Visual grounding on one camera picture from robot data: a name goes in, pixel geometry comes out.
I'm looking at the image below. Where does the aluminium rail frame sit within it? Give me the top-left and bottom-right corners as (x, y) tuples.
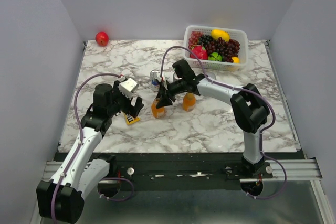
(31, 153), (322, 223)

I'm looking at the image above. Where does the red apple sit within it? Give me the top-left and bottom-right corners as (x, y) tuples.
(95, 31), (109, 47)

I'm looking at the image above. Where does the yellow candy packet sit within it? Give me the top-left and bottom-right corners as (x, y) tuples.
(124, 113), (140, 125)

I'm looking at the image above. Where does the dark red grape bunch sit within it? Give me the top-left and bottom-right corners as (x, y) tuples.
(205, 38), (240, 63)

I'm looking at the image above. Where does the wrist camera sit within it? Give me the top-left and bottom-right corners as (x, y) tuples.
(158, 76), (168, 90)
(119, 78), (139, 99)

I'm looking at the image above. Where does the white plastic fruit basket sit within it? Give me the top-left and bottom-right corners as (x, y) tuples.
(183, 25), (248, 71)

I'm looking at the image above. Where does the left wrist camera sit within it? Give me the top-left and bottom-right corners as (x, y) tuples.
(119, 78), (139, 99)

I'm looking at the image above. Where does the blue energy can left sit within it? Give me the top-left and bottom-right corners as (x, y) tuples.
(150, 69), (160, 92)

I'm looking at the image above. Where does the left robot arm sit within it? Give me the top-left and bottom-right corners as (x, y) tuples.
(36, 78), (144, 223)

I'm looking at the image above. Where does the orange juice bottle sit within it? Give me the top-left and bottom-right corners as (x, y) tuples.
(182, 92), (196, 112)
(151, 98), (166, 119)

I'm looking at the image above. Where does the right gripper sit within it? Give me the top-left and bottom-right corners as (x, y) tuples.
(155, 79), (185, 109)

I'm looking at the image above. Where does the purple cable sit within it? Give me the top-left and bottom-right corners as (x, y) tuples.
(51, 73), (135, 224)
(159, 46), (288, 200)

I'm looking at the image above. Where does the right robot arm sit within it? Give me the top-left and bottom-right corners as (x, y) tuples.
(151, 60), (270, 178)

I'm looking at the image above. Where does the black grape bunch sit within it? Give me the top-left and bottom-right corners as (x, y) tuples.
(197, 35), (213, 47)

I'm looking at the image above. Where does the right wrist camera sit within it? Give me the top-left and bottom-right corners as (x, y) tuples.
(158, 76), (168, 90)

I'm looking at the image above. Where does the clear glass jar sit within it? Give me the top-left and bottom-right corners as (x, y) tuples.
(206, 72), (217, 80)

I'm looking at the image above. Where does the red dragon fruit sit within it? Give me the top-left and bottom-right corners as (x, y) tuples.
(190, 45), (208, 60)

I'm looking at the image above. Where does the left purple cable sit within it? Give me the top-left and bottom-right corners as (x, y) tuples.
(51, 73), (135, 224)

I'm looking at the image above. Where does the blue silver energy can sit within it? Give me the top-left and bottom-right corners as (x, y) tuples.
(173, 72), (180, 81)

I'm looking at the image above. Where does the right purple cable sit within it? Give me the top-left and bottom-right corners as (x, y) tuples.
(159, 46), (288, 200)

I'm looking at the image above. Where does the green round fruit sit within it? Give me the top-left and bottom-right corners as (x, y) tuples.
(207, 52), (222, 62)

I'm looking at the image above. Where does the light red grape bunch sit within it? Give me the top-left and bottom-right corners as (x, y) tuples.
(188, 31), (203, 49)

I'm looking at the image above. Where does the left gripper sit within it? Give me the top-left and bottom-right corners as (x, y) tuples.
(108, 80), (144, 118)

